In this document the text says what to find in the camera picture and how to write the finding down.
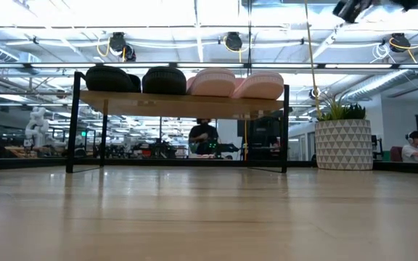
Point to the triangle-patterned planter pot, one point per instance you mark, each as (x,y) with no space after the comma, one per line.
(343,145)

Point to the pink foam slide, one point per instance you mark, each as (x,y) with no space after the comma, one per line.
(212,82)
(261,86)

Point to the white robot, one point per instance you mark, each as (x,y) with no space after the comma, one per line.
(36,127)

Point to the black foam slide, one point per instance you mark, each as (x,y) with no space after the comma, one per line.
(163,81)
(107,79)

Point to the red chair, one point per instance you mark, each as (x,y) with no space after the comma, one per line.
(396,154)

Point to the green plant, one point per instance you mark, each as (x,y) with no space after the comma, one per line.
(339,110)

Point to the wooden shelf with black frame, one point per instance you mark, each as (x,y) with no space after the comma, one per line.
(180,105)

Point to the black cabinet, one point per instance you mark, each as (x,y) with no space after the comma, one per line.
(263,137)

